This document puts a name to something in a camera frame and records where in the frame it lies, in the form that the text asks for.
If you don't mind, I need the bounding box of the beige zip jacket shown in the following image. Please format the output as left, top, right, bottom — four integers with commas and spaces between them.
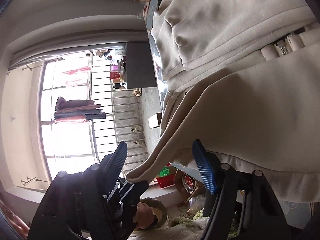
127, 0, 319, 202

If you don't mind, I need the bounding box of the person left hand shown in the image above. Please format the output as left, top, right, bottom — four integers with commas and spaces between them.
133, 202, 155, 230

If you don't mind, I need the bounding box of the red gift bag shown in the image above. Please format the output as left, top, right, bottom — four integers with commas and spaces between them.
156, 163, 177, 189

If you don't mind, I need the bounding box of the dark grey cabinet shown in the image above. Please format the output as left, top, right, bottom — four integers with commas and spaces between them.
125, 42, 157, 89

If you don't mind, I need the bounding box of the grey curtain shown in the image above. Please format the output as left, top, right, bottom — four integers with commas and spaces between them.
8, 29, 148, 71

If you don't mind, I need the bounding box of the fruit pattern table cover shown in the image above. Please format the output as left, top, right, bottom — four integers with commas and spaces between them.
143, 0, 168, 129

